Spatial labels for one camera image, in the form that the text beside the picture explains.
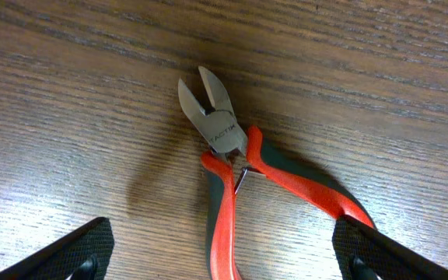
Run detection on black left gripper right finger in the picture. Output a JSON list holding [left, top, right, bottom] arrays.
[[332, 215, 448, 280]]

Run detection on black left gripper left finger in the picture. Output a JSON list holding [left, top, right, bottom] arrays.
[[0, 217, 114, 280]]

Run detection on red handled cutting pliers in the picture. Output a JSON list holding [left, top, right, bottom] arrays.
[[177, 65, 376, 280]]

